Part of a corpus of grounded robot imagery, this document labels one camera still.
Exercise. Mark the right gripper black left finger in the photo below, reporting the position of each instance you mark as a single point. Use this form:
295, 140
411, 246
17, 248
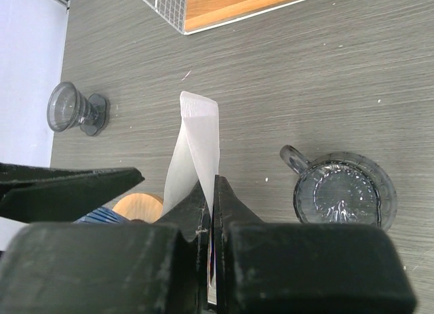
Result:
133, 267

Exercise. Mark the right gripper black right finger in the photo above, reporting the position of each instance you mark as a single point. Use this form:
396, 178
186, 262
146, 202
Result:
303, 268

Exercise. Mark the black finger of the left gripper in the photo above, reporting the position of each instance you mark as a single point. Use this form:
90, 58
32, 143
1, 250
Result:
34, 194

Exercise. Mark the blue plastic dripper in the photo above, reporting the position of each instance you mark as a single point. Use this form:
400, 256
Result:
102, 215

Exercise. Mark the smoky grey plastic dripper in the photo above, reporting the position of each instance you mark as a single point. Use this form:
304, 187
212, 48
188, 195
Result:
68, 108

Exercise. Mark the white paper coffee filter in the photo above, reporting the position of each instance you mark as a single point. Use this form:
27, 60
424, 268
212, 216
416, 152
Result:
196, 156

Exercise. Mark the smoky glass coffee server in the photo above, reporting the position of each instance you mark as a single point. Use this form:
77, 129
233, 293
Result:
341, 188

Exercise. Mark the white wire shelf rack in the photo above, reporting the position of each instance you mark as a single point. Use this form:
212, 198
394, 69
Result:
194, 16

